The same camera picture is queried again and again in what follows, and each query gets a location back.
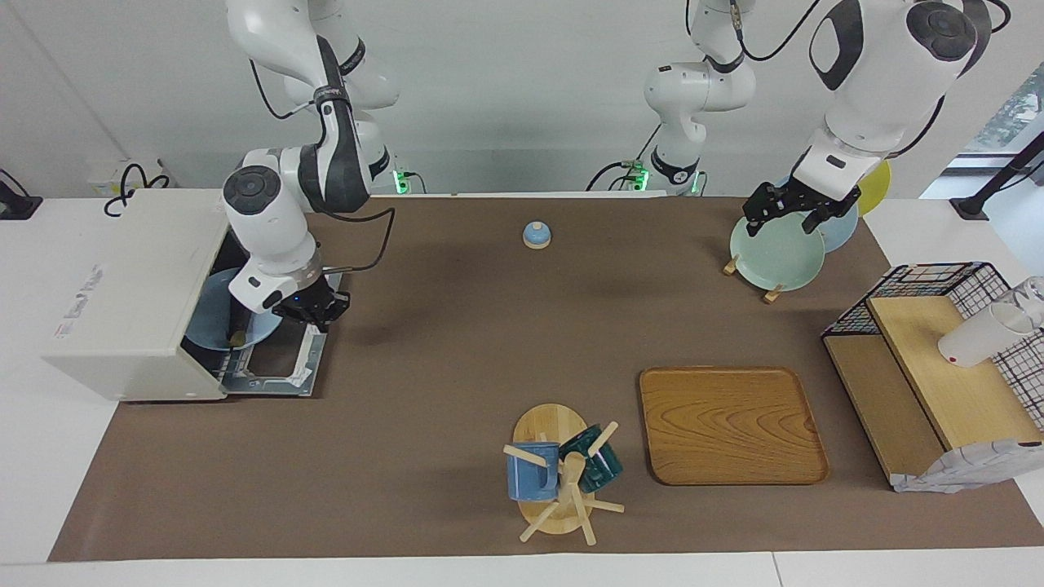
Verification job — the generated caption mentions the black clamp stand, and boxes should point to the black clamp stand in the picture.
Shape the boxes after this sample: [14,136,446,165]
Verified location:
[950,130,1044,221]

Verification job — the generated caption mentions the small light blue plate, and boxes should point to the small light blue plate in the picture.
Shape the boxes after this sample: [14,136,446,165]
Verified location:
[185,267,283,352]

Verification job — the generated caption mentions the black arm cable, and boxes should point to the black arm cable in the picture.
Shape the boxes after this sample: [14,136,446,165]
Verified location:
[685,0,825,64]
[249,57,397,274]

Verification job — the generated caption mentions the black wire basket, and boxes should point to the black wire basket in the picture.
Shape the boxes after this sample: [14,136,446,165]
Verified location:
[821,262,1044,433]

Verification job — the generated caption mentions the yellow plate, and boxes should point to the yellow plate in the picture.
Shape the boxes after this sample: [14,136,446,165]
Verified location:
[855,159,891,217]

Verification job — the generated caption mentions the glass oven door with handle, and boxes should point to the glass oven door with handle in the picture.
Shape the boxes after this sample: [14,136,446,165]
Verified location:
[219,322,331,399]

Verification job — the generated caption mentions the window with outdoor view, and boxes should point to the window with outdoor view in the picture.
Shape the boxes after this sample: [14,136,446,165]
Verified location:
[962,61,1044,156]

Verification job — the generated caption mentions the white marbled cloth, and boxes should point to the white marbled cloth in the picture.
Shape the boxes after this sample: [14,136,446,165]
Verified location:
[891,439,1044,494]

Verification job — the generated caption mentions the white paper cup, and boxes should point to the white paper cup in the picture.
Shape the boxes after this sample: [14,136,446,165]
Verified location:
[937,302,1035,368]

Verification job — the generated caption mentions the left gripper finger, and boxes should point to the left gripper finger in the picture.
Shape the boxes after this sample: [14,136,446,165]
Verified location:
[803,208,849,236]
[744,186,774,237]

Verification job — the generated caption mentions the black clamp mount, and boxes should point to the black clamp mount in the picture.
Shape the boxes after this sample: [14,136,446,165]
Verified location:
[0,169,43,221]

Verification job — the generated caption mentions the blue mug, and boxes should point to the blue mug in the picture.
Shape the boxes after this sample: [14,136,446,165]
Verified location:
[507,441,562,501]

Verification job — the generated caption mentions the black base cable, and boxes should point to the black base cable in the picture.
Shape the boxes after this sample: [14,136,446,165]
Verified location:
[586,122,663,192]

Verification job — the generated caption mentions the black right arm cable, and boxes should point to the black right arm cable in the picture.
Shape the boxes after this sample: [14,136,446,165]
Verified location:
[249,57,397,274]

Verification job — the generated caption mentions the wooden mug tree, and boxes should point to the wooden mug tree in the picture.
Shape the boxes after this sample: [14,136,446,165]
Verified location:
[502,403,626,545]

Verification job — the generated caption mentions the large light blue plate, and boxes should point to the large light blue plate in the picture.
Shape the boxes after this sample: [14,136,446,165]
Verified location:
[771,175,860,254]

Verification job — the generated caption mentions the pale green plate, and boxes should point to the pale green plate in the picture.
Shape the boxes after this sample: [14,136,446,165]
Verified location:
[729,206,826,292]

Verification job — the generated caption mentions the wooden step shelf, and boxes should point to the wooden step shelf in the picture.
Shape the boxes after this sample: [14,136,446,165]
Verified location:
[822,295,1044,488]

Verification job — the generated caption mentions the clear glass cup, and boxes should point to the clear glass cup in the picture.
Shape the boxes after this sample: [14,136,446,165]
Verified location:
[1011,276,1044,331]

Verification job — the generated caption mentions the dark green mug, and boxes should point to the dark green mug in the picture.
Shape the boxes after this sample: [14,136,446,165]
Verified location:
[559,424,624,493]

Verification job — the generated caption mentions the wooden serving tray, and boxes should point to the wooden serving tray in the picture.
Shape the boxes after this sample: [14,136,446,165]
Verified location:
[639,366,830,487]

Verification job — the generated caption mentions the brown table mat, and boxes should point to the brown table mat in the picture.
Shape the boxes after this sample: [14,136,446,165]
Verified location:
[47,196,1044,563]

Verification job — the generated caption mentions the black coiled power cable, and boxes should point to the black coiled power cable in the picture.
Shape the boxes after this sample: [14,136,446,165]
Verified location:
[104,163,172,217]

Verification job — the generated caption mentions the wooden plate rack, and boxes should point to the wooden plate rack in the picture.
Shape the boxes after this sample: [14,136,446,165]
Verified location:
[723,254,784,304]

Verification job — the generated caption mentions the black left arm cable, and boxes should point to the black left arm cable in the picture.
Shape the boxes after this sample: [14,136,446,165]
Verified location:
[685,0,825,64]

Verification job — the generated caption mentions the cream toaster oven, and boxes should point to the cream toaster oven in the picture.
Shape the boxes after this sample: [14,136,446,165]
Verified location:
[42,189,246,402]

